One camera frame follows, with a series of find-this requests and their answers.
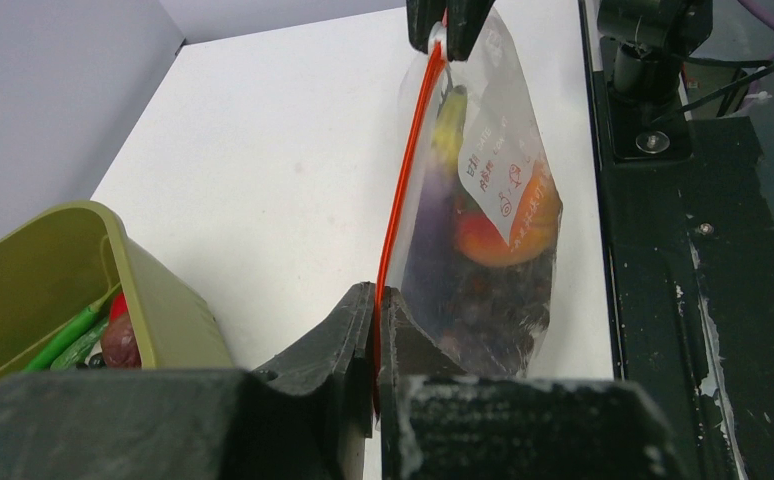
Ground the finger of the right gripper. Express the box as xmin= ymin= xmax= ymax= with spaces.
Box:
xmin=445 ymin=0 xmax=495 ymax=61
xmin=405 ymin=0 xmax=447 ymax=54

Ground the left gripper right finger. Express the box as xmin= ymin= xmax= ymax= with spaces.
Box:
xmin=379 ymin=288 xmax=686 ymax=479

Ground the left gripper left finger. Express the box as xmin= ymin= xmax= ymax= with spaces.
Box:
xmin=0 ymin=282 xmax=375 ymax=479

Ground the clear zip bag orange zipper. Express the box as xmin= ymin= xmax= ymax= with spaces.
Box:
xmin=371 ymin=7 xmax=565 ymax=419

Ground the peach toy fruit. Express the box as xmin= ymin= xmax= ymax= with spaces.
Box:
xmin=455 ymin=160 xmax=563 ymax=268

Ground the olive green plastic bin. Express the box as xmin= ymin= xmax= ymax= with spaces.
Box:
xmin=0 ymin=201 xmax=233 ymax=380

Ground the dark red grape bunch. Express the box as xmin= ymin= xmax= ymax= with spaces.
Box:
xmin=433 ymin=250 xmax=556 ymax=377

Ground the purple toy eggplant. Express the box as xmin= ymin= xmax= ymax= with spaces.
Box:
xmin=401 ymin=85 xmax=468 ymax=334

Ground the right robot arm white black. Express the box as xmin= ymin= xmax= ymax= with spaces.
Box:
xmin=405 ymin=0 xmax=713 ymax=61

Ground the red toy tomato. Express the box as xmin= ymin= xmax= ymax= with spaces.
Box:
xmin=108 ymin=292 xmax=128 ymax=324

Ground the small green cucumber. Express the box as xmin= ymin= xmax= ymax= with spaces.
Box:
xmin=50 ymin=319 xmax=108 ymax=370

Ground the long green bean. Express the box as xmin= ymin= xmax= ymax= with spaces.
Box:
xmin=23 ymin=296 xmax=107 ymax=371

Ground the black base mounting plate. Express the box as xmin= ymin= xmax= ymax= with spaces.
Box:
xmin=579 ymin=1 xmax=774 ymax=479

